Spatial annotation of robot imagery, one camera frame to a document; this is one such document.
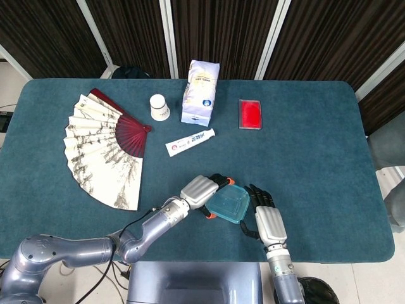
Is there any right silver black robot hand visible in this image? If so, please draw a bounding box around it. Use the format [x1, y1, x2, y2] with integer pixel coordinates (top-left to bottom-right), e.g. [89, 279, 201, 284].
[239, 183, 289, 249]

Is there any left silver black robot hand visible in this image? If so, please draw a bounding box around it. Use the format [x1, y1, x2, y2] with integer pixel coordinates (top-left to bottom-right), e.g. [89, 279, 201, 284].
[179, 173, 235, 220]

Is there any lavender white paper bag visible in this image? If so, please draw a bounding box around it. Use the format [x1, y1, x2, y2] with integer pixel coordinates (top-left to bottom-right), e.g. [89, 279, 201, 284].
[180, 59, 221, 126]

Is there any grey chair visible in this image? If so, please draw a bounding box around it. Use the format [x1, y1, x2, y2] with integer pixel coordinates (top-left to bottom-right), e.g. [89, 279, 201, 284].
[366, 110, 405, 236]

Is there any black electronic device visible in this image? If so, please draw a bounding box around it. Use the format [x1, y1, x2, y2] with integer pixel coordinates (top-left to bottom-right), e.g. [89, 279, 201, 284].
[0, 110, 15, 132]

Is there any black waste bin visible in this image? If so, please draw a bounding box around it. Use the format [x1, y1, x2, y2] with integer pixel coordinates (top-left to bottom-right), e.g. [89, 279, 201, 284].
[297, 276, 340, 304]

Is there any grey robot torso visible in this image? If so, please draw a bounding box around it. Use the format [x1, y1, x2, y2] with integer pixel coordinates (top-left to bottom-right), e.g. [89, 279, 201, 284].
[126, 261, 265, 304]

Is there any clear plastic container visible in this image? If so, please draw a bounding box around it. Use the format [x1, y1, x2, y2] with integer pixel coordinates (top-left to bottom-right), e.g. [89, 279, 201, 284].
[207, 189, 249, 225]

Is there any red ink pad case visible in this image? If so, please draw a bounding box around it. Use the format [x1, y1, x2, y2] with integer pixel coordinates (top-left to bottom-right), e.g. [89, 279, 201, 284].
[237, 98, 265, 130]

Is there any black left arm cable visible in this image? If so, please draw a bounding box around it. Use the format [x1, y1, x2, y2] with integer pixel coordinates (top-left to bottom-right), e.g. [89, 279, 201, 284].
[74, 205, 161, 304]

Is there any white paper cup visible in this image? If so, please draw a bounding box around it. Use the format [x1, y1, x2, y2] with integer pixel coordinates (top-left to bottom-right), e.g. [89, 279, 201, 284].
[149, 94, 172, 122]

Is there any painted paper folding fan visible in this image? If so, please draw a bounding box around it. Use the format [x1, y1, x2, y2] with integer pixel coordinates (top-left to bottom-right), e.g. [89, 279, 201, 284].
[63, 87, 153, 212]

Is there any white toothpaste tube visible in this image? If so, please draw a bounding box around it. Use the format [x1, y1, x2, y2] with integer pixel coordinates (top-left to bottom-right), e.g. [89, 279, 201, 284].
[165, 127, 216, 158]

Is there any teal velvet tablecloth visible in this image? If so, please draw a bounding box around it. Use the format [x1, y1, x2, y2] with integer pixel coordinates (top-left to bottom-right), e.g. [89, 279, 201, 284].
[0, 78, 396, 264]

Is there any white partition post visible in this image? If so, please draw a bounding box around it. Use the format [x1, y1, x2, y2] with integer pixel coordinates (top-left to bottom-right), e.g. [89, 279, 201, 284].
[75, 0, 116, 79]
[0, 43, 33, 80]
[158, 0, 180, 80]
[254, 0, 292, 80]
[354, 40, 405, 103]

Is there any black bag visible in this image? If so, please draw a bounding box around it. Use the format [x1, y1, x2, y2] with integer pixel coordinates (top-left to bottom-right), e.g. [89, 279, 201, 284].
[111, 65, 153, 80]

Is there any translucent blue lid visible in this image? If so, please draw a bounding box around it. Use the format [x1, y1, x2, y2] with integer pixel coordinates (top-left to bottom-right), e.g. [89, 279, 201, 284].
[204, 185, 252, 225]

